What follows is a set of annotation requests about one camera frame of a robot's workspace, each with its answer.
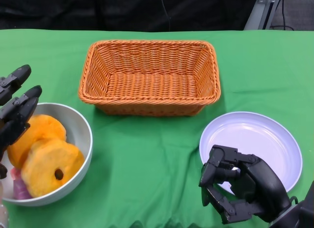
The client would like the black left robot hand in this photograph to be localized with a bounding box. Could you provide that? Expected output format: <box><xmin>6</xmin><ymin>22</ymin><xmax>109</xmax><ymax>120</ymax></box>
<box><xmin>0</xmin><ymin>64</ymin><xmax>43</xmax><ymax>178</ymax></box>

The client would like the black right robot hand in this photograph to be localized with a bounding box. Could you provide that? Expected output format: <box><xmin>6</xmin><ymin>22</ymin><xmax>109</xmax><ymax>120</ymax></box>
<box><xmin>198</xmin><ymin>144</ymin><xmax>291</xmax><ymax>225</ymax></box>

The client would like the orange bagel bread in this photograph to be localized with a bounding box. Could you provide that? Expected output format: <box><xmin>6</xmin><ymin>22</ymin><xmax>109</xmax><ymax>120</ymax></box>
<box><xmin>21</xmin><ymin>139</ymin><xmax>85</xmax><ymax>198</ymax></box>
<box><xmin>6</xmin><ymin>114</ymin><xmax>67</xmax><ymax>170</ymax></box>

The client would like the grey-green bowl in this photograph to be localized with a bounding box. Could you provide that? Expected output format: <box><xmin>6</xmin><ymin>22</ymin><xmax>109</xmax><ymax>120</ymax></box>
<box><xmin>0</xmin><ymin>102</ymin><xmax>93</xmax><ymax>207</ymax></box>

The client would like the pale lavender plate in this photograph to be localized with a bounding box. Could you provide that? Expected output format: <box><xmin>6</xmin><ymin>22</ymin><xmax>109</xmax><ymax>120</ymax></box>
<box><xmin>199</xmin><ymin>111</ymin><xmax>303</xmax><ymax>196</ymax></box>

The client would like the pink cake slice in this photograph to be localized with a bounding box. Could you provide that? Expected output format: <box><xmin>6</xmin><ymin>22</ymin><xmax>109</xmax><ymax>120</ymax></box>
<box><xmin>11</xmin><ymin>168</ymin><xmax>32</xmax><ymax>200</ymax></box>

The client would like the orange wicker basket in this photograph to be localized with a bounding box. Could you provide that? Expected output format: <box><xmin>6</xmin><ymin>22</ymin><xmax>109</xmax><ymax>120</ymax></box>
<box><xmin>78</xmin><ymin>39</ymin><xmax>221</xmax><ymax>117</ymax></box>

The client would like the green tablecloth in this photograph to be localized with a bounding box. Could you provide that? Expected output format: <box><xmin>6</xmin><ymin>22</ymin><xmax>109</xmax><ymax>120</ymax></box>
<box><xmin>0</xmin><ymin>28</ymin><xmax>314</xmax><ymax>228</ymax></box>

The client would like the black backdrop cloth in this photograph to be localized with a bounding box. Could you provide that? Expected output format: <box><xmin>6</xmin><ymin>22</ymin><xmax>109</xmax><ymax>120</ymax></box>
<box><xmin>0</xmin><ymin>0</ymin><xmax>261</xmax><ymax>32</ymax></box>

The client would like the grey metal stand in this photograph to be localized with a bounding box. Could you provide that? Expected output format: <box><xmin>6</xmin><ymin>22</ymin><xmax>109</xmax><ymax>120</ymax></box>
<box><xmin>243</xmin><ymin>0</ymin><xmax>283</xmax><ymax>30</ymax></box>

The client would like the black floor cable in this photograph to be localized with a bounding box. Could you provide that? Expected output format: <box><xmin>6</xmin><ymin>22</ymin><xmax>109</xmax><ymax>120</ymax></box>
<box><xmin>269</xmin><ymin>0</ymin><xmax>295</xmax><ymax>31</ymax></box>

